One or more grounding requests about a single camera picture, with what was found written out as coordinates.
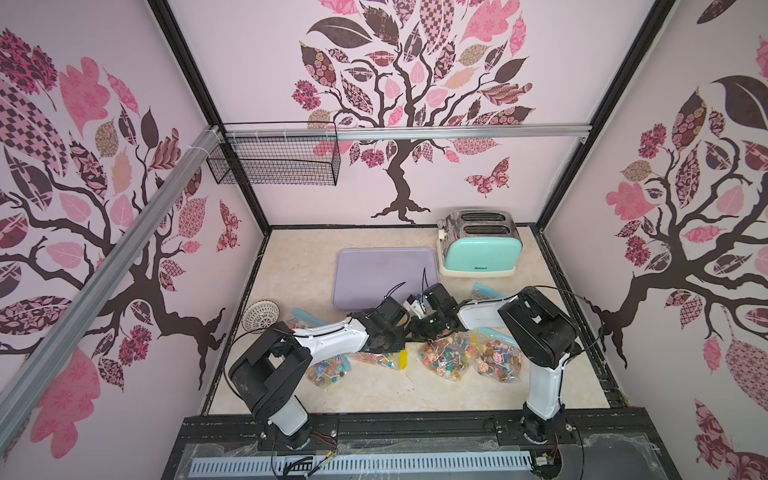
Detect yellow-zip candy bag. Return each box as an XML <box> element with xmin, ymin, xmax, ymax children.
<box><xmin>353</xmin><ymin>350</ymin><xmax>408</xmax><ymax>371</ymax></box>
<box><xmin>418</xmin><ymin>332</ymin><xmax>477</xmax><ymax>382</ymax></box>

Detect purple plastic tray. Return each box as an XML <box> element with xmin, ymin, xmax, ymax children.
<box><xmin>332</xmin><ymin>247</ymin><xmax>439</xmax><ymax>311</ymax></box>

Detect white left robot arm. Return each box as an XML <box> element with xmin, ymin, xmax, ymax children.
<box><xmin>227</xmin><ymin>297</ymin><xmax>408</xmax><ymax>441</ymax></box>

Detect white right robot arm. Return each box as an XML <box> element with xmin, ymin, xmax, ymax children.
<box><xmin>405</xmin><ymin>283</ymin><xmax>583</xmax><ymax>444</ymax></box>

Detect blue-zip candy bag back right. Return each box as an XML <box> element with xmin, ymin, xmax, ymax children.
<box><xmin>471</xmin><ymin>283</ymin><xmax>505</xmax><ymax>301</ymax></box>

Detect blue-zip candy bag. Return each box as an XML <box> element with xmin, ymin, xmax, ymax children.
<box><xmin>306</xmin><ymin>355</ymin><xmax>351</xmax><ymax>389</ymax></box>
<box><xmin>470</xmin><ymin>328</ymin><xmax>523</xmax><ymax>383</ymax></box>
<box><xmin>287</xmin><ymin>308</ymin><xmax>329</xmax><ymax>332</ymax></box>
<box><xmin>471</xmin><ymin>283</ymin><xmax>505</xmax><ymax>301</ymax></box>

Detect blue-zip candy bag front right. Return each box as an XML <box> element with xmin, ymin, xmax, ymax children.
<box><xmin>470</xmin><ymin>328</ymin><xmax>523</xmax><ymax>383</ymax></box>

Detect blue-zip candy bag front left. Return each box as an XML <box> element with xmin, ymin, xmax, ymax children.
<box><xmin>306</xmin><ymin>355</ymin><xmax>351</xmax><ymax>389</ymax></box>

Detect blue-zip candy bag far left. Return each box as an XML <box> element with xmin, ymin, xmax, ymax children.
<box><xmin>287</xmin><ymin>308</ymin><xmax>329</xmax><ymax>332</ymax></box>

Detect mint green toaster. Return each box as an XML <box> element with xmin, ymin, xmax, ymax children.
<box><xmin>437</xmin><ymin>209</ymin><xmax>523</xmax><ymax>278</ymax></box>

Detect white round strainer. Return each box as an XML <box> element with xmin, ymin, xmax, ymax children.
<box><xmin>241</xmin><ymin>300</ymin><xmax>280</xmax><ymax>333</ymax></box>

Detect white slotted cable duct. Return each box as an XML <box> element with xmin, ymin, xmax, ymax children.
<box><xmin>187</xmin><ymin>451</ymin><xmax>533</xmax><ymax>479</ymax></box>

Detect black wire basket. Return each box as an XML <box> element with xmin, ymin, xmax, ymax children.
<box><xmin>207</xmin><ymin>120</ymin><xmax>341</xmax><ymax>186</ymax></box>

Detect aluminium rail back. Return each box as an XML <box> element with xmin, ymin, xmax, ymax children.
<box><xmin>226</xmin><ymin>124</ymin><xmax>592</xmax><ymax>141</ymax></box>

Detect aluminium rail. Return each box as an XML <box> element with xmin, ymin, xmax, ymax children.
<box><xmin>1</xmin><ymin>125</ymin><xmax>222</xmax><ymax>448</ymax></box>
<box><xmin>226</xmin><ymin>124</ymin><xmax>592</xmax><ymax>141</ymax></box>

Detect aluminium rail left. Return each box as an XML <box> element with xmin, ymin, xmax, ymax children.
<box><xmin>1</xmin><ymin>125</ymin><xmax>222</xmax><ymax>448</ymax></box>

